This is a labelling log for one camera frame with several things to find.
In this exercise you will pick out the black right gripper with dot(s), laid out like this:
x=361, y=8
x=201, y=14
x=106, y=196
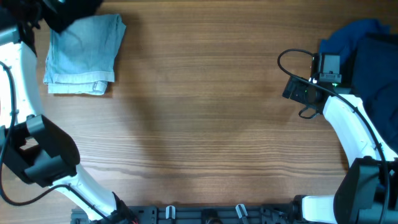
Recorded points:
x=296, y=94

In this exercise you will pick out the black shorts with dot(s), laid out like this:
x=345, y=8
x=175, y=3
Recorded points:
x=58, y=14

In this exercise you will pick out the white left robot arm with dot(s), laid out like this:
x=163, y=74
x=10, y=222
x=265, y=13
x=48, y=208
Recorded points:
x=34, y=148

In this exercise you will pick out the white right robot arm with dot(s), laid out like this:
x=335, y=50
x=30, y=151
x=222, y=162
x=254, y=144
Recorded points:
x=368, y=192

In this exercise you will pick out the dark blue garment pile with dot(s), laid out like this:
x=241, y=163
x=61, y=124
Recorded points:
x=368, y=62

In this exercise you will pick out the folded light blue denim garment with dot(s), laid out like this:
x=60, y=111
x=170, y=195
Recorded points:
x=81, y=58

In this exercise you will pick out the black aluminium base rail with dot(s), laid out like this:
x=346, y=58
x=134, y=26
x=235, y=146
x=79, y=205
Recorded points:
x=265, y=214

